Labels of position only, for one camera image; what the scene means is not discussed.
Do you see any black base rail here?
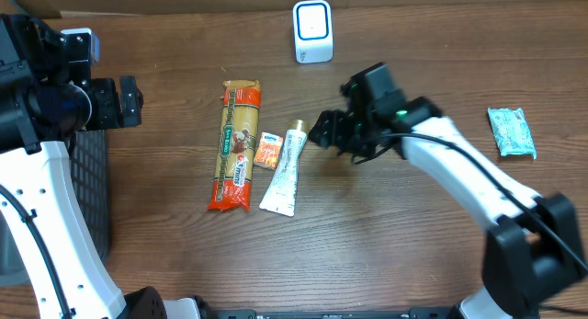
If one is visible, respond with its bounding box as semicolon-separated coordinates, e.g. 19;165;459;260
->
205;307;461;319

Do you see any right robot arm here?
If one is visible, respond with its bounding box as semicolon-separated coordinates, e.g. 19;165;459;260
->
309;63;587;318

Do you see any white barcode scanner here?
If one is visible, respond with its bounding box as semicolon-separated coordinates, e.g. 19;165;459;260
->
292;0;334;64

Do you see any spaghetti packet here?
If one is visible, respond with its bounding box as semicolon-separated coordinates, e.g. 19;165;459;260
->
208;80;261;211

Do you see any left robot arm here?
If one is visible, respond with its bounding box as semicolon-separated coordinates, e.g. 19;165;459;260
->
1;15;202;319

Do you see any orange tissue pack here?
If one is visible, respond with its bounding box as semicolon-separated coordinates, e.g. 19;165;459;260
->
254;132;283;170

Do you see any teal snack packet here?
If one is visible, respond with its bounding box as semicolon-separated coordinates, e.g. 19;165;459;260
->
487;108;537;159

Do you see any grey plastic basket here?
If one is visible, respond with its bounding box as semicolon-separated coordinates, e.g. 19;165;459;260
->
1;131;111;287

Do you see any white tube gold cap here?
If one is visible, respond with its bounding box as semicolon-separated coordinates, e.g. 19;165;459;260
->
259;120;308;217

